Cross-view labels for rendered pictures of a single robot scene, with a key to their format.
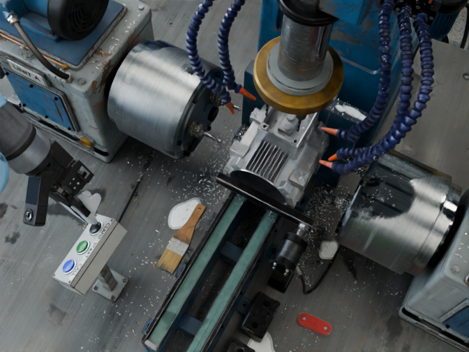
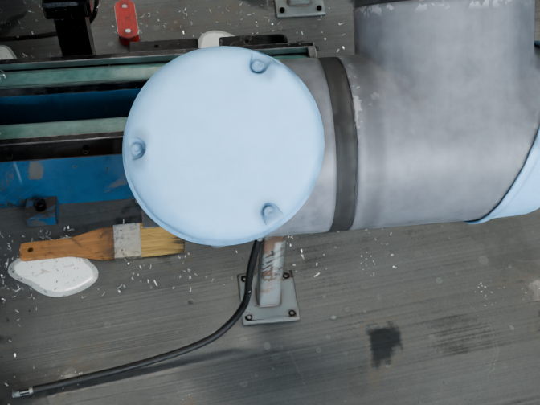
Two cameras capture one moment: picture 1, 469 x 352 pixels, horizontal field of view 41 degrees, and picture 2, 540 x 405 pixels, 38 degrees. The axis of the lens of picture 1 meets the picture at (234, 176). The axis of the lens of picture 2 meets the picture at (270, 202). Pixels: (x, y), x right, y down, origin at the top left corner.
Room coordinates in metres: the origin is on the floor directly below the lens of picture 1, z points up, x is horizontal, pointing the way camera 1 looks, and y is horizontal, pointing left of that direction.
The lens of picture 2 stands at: (0.70, 0.67, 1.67)
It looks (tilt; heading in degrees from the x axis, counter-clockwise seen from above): 55 degrees down; 233
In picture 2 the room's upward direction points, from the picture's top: 4 degrees clockwise
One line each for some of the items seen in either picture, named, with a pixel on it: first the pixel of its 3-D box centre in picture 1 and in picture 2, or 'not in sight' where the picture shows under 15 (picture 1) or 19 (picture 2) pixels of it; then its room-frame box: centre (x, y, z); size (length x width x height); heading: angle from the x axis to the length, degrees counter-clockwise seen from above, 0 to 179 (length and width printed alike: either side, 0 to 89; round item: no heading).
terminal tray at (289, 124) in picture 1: (287, 125); not in sight; (0.72, -0.12, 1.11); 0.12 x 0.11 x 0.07; 153
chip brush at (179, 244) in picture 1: (183, 237); (103, 243); (0.55, 0.13, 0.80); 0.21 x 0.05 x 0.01; 155
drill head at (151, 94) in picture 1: (151, 90); not in sight; (0.85, 0.22, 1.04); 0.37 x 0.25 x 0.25; 63
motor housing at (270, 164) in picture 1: (276, 157); not in sight; (0.69, -0.10, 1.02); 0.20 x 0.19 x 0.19; 153
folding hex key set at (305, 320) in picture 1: (314, 324); (126, 22); (0.34, -0.21, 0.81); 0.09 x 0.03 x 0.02; 68
